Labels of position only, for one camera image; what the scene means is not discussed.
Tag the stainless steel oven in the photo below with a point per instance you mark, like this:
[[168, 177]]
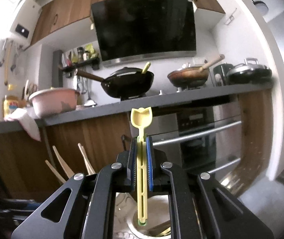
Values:
[[199, 138]]

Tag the pink basin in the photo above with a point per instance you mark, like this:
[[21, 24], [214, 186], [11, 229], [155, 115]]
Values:
[[53, 101]]

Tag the brown frying pan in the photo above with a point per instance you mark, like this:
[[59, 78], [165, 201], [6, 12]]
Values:
[[192, 76]]

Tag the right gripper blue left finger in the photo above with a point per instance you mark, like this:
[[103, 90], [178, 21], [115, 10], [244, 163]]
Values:
[[132, 164]]

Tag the wooden chopstick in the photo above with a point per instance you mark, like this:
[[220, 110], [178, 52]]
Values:
[[84, 159], [63, 164], [92, 171], [55, 172]]

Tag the dark green kettle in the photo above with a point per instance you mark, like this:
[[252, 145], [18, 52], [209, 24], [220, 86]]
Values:
[[220, 72]]

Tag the black range hood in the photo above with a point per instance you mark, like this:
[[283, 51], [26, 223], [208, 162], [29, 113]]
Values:
[[131, 30]]

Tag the black wok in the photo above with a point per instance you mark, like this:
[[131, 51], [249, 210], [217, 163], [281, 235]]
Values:
[[124, 83]]

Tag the black lidded griddle pan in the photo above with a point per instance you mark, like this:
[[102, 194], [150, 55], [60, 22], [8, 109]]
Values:
[[250, 71]]

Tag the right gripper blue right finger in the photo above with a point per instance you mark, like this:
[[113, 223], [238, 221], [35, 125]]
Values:
[[149, 151]]

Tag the white water heater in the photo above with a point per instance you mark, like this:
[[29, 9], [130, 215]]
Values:
[[26, 17]]

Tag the white pink towel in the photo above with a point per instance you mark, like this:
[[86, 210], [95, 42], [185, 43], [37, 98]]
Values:
[[27, 122]]

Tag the yellow plastic spoon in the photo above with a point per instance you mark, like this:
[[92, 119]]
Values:
[[141, 119]]

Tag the spice shelf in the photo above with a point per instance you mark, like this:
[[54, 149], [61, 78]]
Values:
[[81, 57]]

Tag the yellow bottle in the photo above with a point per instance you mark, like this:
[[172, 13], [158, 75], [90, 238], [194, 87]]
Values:
[[10, 104]]

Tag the white floral ceramic utensil holder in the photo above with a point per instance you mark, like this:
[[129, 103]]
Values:
[[127, 223]]

